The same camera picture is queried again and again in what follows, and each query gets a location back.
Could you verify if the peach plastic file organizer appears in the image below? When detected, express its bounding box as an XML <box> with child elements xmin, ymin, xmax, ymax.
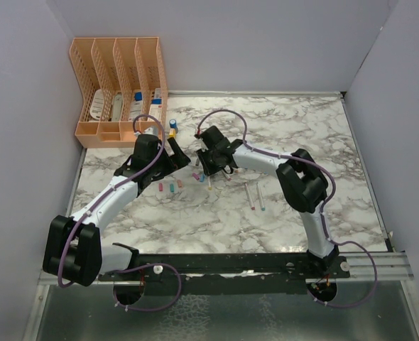
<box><xmin>70</xmin><ymin>37</ymin><xmax>168</xmax><ymax>148</ymax></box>

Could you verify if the white device in organizer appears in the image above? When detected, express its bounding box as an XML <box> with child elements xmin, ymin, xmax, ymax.
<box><xmin>109</xmin><ymin>92</ymin><xmax>123</xmax><ymax>121</ymax></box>

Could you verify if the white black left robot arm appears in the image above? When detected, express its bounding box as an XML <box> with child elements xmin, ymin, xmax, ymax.
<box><xmin>43</xmin><ymin>134</ymin><xmax>190</xmax><ymax>286</ymax></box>

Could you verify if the white paper card in organizer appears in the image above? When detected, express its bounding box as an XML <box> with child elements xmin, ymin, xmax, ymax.
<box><xmin>89</xmin><ymin>89</ymin><xmax>105</xmax><ymax>121</ymax></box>

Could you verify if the blue white box in organizer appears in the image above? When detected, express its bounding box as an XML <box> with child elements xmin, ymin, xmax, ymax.
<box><xmin>128</xmin><ymin>92</ymin><xmax>143</xmax><ymax>121</ymax></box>

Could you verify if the blue white small bottle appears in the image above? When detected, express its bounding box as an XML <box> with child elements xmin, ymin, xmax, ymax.
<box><xmin>169</xmin><ymin>119</ymin><xmax>178</xmax><ymax>132</ymax></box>

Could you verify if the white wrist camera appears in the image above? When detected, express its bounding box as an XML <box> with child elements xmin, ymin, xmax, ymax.
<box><xmin>200</xmin><ymin>139</ymin><xmax>207</xmax><ymax>151</ymax></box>
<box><xmin>134</xmin><ymin>126</ymin><xmax>162</xmax><ymax>137</ymax></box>

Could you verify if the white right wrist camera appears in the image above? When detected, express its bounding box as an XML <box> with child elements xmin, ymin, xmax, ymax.
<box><xmin>200</xmin><ymin>139</ymin><xmax>207</xmax><ymax>151</ymax></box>

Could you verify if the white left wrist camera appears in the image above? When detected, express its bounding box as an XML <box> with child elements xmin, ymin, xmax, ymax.
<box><xmin>134</xmin><ymin>126</ymin><xmax>162</xmax><ymax>137</ymax></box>

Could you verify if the red white box in organizer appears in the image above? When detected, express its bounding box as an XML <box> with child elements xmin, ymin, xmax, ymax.
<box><xmin>148</xmin><ymin>88</ymin><xmax>163</xmax><ymax>121</ymax></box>

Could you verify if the black metal base rail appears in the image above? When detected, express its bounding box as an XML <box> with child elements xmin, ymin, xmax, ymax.
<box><xmin>53</xmin><ymin>230</ymin><xmax>352</xmax><ymax>296</ymax></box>

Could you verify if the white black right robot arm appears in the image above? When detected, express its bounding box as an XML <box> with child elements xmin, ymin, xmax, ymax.
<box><xmin>195</xmin><ymin>126</ymin><xmax>339</xmax><ymax>278</ymax></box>

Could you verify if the teal cap marker pen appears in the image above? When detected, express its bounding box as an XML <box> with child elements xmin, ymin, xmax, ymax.
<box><xmin>256</xmin><ymin>183</ymin><xmax>266</xmax><ymax>211</ymax></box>

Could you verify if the pink cap marker pen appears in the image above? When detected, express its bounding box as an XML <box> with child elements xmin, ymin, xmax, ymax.
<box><xmin>244</xmin><ymin>183</ymin><xmax>256</xmax><ymax>210</ymax></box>

